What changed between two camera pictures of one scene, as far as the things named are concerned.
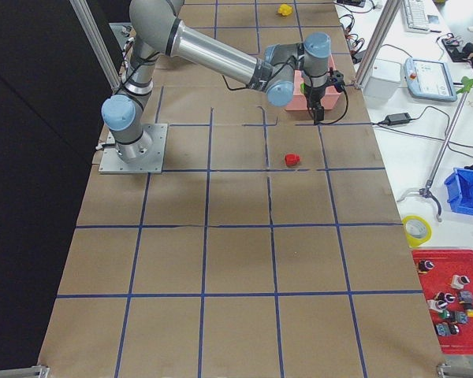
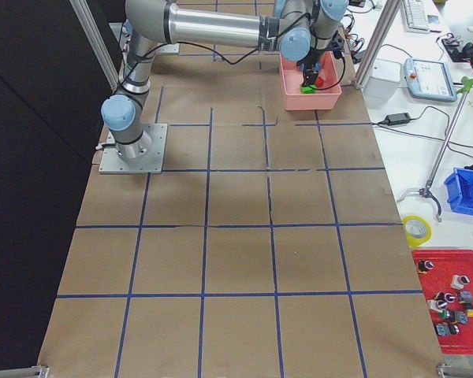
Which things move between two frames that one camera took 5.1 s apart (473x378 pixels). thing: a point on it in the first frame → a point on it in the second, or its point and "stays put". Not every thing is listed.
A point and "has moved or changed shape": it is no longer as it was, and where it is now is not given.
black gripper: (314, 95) → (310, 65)
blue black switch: (446, 329) stays put
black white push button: (424, 265) stays put
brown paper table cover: (271, 247) stays put
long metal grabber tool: (467, 83) stays put
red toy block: (292, 159) has moved or changed shape
